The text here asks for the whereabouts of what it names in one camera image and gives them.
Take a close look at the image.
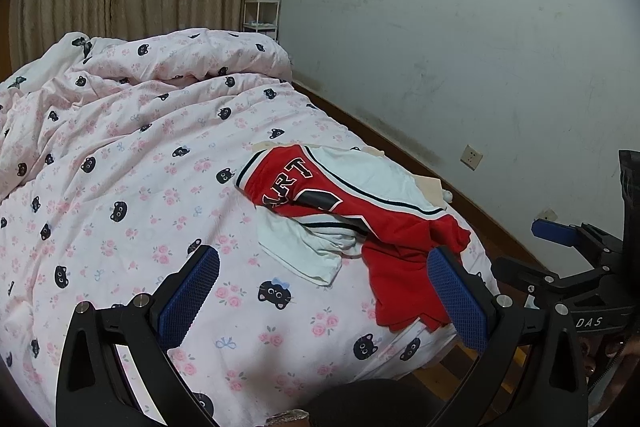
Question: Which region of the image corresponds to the red and white jersey shirt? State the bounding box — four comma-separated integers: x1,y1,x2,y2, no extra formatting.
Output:
235,144,473,333

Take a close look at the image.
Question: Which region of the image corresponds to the person's right hand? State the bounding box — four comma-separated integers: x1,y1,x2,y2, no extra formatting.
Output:
580,337,640,384

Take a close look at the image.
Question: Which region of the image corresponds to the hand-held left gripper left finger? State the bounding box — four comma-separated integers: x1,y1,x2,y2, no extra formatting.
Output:
55,244,222,427

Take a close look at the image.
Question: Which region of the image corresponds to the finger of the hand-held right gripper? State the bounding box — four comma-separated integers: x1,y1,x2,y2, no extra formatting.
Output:
531,219,624,267
492,257,569,303

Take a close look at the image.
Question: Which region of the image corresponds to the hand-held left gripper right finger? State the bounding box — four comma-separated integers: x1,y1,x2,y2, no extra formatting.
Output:
428,246,588,427

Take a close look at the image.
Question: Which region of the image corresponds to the pink floral cat-print duvet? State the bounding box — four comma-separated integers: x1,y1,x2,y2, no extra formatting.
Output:
0,27,501,427

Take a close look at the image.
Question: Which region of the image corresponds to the cream cloth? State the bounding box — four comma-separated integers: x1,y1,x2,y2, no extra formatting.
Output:
252,142,453,208

